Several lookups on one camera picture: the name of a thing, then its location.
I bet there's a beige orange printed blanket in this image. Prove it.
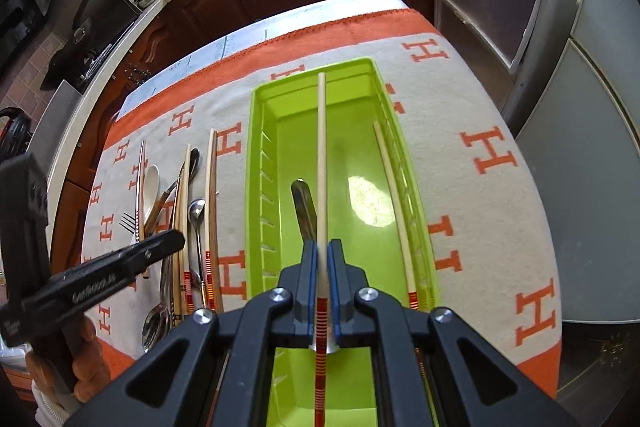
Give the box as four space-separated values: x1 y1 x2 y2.
82 7 562 400

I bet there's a white corrugated hose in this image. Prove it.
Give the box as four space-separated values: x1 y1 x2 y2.
31 377 82 424

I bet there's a person's left hand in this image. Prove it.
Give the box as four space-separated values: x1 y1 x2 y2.
25 317 111 404

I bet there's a white ceramic spoon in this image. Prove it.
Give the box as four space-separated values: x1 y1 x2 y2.
131 164 162 249

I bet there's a green plastic utensil tray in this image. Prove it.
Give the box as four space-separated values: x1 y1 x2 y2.
248 58 441 427

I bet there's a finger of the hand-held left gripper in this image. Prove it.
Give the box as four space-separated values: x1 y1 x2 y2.
82 229 187 274

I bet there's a white printed table cover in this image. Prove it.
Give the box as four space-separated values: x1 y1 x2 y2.
120 0 407 108

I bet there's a black frying pan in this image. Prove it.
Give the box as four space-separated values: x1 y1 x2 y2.
41 44 103 94

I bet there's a grey metal panel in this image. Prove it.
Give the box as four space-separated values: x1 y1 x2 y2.
29 78 84 160

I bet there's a metal butter knife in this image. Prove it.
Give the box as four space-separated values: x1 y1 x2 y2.
291 179 319 244

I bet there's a metal spoon brown handle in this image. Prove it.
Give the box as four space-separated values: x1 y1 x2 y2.
175 148 202 308

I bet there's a round metal spoon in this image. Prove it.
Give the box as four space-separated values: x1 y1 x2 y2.
187 198 210 303

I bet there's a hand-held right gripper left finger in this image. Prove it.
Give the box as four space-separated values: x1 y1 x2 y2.
65 239 321 427

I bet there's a large metal spoon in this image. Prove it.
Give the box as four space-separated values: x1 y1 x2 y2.
141 227 173 354
144 178 180 238

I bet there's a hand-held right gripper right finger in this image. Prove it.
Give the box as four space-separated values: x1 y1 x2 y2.
327 238 576 427

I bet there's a black stove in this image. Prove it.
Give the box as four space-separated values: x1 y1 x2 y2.
0 0 143 95

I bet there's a grey refrigerator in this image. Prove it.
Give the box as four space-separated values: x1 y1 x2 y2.
510 0 640 324

